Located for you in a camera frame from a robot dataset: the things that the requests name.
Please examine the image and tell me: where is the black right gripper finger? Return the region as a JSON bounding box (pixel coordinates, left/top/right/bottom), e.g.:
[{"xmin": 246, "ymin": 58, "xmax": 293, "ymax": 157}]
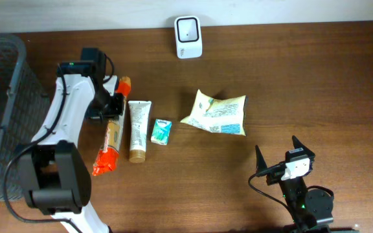
[
  {"xmin": 255, "ymin": 145, "xmax": 267, "ymax": 177},
  {"xmin": 292, "ymin": 135, "xmax": 315, "ymax": 156}
]

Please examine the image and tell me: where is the white conditioner tube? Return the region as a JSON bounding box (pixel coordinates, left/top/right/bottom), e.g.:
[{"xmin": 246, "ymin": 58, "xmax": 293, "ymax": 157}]
[{"xmin": 128, "ymin": 100, "xmax": 152, "ymax": 163}]

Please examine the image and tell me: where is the orange spaghetti packet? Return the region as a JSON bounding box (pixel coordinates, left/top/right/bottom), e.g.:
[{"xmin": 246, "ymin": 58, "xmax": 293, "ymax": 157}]
[{"xmin": 92, "ymin": 76, "xmax": 131, "ymax": 176}]

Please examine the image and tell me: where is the yellow wiper sheet pack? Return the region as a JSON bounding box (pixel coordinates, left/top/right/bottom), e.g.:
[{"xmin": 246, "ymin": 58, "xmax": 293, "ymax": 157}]
[{"xmin": 181, "ymin": 89, "xmax": 247, "ymax": 136}]

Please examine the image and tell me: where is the green Kleenex tissue pack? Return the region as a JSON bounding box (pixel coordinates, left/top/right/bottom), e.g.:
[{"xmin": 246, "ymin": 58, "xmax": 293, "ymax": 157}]
[{"xmin": 151, "ymin": 119, "xmax": 172, "ymax": 146}]

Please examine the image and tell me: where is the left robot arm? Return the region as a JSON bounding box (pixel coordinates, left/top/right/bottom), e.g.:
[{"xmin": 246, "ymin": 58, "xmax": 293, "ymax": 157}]
[{"xmin": 9, "ymin": 48, "xmax": 124, "ymax": 232}]

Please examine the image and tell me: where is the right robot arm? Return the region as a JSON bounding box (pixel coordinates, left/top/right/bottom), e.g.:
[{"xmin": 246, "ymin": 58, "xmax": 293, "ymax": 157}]
[{"xmin": 248, "ymin": 136, "xmax": 334, "ymax": 232}]

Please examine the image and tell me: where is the white barcode scanner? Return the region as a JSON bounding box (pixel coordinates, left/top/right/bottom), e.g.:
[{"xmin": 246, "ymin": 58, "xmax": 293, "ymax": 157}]
[{"xmin": 174, "ymin": 16, "xmax": 203, "ymax": 59}]

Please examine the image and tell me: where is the dark grey plastic basket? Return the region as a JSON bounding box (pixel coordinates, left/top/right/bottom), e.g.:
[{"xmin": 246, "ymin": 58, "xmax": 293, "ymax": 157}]
[{"xmin": 0, "ymin": 34, "xmax": 51, "ymax": 201}]

